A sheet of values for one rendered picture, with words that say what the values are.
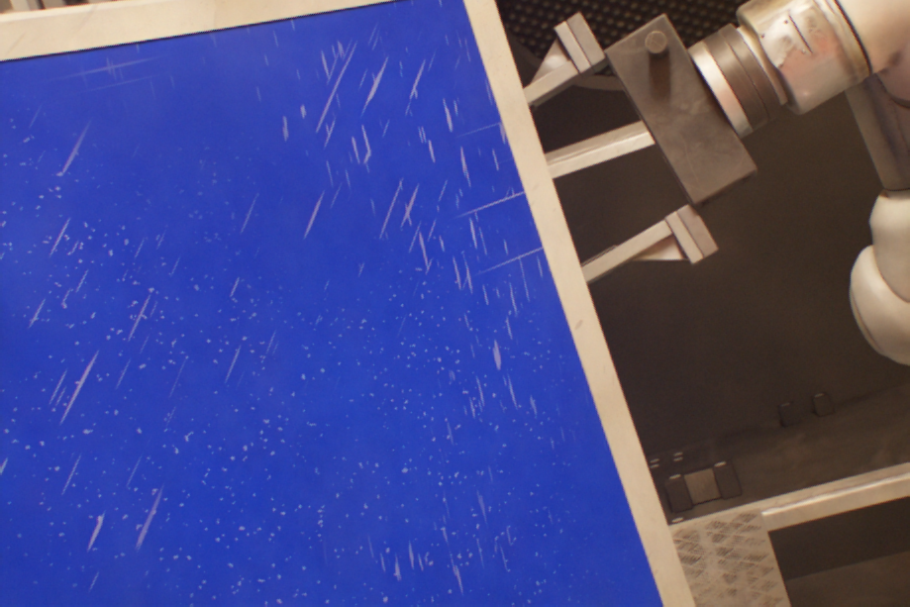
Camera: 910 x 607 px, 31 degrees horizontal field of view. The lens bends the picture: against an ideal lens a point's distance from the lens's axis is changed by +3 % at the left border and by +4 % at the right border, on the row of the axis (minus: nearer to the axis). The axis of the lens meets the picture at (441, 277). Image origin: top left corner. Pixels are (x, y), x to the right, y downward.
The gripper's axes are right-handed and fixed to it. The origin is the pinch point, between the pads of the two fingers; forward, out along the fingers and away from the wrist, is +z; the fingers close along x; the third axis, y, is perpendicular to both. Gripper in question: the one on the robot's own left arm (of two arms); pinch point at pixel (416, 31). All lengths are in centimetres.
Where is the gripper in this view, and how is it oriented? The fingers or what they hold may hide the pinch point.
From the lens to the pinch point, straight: 110.0
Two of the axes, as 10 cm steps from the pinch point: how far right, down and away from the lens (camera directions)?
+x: 7.4, -2.4, 6.3
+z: 4.1, 9.0, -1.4
